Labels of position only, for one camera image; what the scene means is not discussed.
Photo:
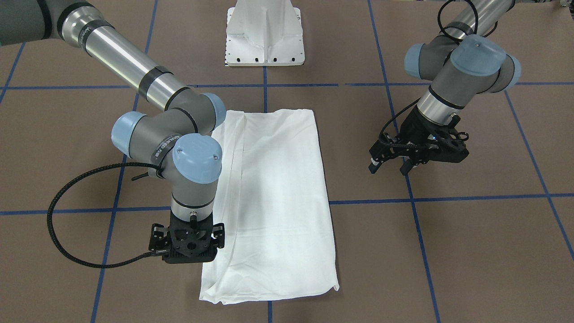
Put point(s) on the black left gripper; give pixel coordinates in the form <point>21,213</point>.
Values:
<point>413,127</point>

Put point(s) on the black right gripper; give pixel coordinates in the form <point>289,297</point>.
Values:
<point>156,234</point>

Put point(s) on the white printed t-shirt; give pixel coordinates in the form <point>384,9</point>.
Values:
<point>272,199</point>

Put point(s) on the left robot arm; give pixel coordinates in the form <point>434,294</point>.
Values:
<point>460,62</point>

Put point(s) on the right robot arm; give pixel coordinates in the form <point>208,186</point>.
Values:
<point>173,145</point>

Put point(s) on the blue tape line crosswise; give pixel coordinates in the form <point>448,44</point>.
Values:
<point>340,202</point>

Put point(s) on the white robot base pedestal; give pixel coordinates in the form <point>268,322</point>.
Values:
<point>264,33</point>

